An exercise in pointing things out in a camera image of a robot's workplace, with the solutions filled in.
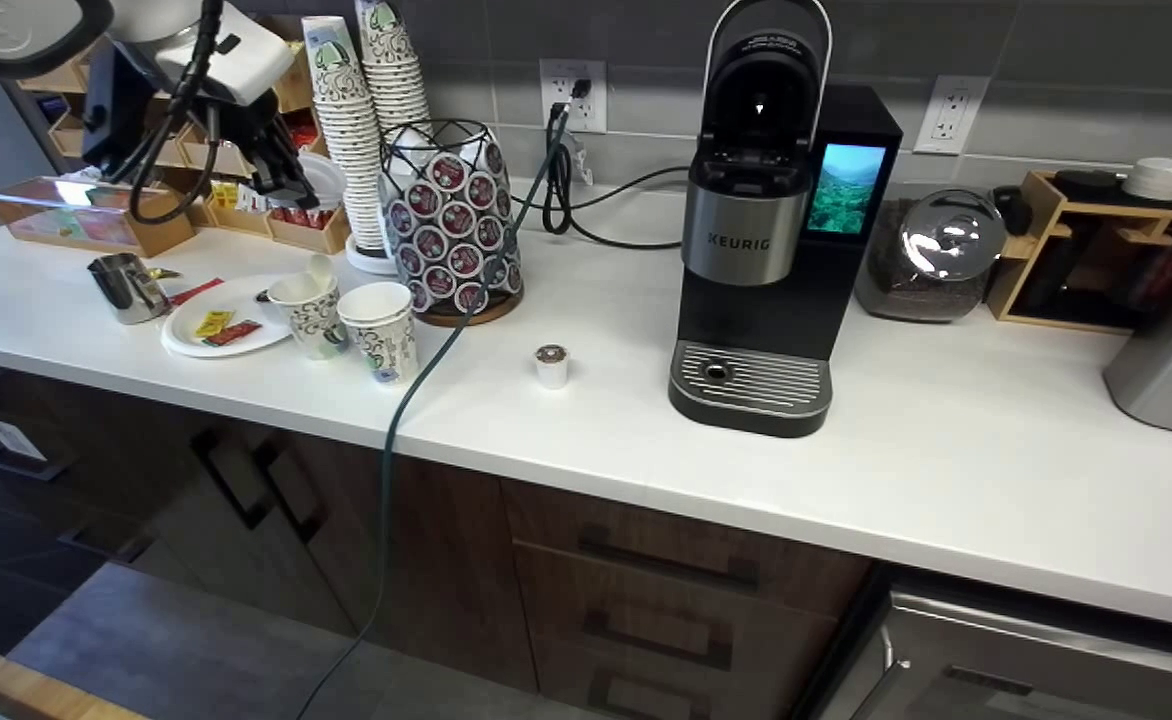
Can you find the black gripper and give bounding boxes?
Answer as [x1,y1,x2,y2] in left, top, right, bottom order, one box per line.
[207,86,330,209]

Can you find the tall paper cup stack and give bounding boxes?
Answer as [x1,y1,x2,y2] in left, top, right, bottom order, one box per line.
[302,10,394,260]
[353,0,436,150]

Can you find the printed paper cup with spoon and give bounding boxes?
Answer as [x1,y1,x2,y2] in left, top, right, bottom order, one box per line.
[263,272,353,359]

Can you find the printed paper coffee cup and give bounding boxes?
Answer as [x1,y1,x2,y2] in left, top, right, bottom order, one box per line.
[336,278,425,389]

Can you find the brown lid coffee pod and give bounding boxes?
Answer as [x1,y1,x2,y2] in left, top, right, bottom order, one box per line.
[528,340,581,390]

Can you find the black Keurig coffee machine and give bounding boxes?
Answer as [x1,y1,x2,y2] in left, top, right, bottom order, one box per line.
[665,0,910,440]

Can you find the wooden packet box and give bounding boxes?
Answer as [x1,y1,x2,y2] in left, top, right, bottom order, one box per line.
[198,174,356,260]

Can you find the red stir sticks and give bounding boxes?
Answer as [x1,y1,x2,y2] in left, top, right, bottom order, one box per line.
[163,272,232,311]

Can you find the red sauce packet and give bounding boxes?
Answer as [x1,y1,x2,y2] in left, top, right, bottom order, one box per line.
[202,319,270,351]

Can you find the white foam plate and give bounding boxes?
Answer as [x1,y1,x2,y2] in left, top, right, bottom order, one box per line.
[162,272,295,364]

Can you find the wooden condiment tray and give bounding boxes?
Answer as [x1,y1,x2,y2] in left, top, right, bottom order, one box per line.
[0,171,206,260]

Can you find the dark wood base cabinet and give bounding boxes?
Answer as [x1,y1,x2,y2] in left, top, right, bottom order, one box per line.
[0,351,882,720]

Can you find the light wood board edge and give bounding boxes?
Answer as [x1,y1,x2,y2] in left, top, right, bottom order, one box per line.
[0,629,147,720]

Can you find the silver domed appliance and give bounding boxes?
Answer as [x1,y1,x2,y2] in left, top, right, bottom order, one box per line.
[858,188,1012,329]

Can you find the wooden countertop organizer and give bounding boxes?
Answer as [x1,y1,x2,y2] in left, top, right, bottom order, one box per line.
[985,167,1172,331]

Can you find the white round container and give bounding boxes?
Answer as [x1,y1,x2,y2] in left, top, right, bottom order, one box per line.
[1120,150,1172,209]

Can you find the stainless dishwasher front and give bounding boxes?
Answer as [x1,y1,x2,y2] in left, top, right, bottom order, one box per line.
[817,572,1172,720]

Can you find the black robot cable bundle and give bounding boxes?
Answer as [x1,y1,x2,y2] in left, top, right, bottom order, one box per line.
[103,0,232,232]

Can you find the wire coffee pod carousel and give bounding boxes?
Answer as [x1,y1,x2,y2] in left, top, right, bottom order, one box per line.
[379,114,528,331]

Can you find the teal power cable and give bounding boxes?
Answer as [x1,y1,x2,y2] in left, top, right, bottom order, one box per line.
[291,102,577,720]

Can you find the black power cord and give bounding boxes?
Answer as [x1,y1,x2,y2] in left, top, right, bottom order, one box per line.
[536,76,696,257]

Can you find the white wall outlet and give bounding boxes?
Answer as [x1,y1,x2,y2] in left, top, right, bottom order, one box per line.
[536,54,612,135]
[914,70,991,160]

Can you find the black round ring lamp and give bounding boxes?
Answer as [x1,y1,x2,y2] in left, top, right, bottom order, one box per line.
[0,0,118,81]

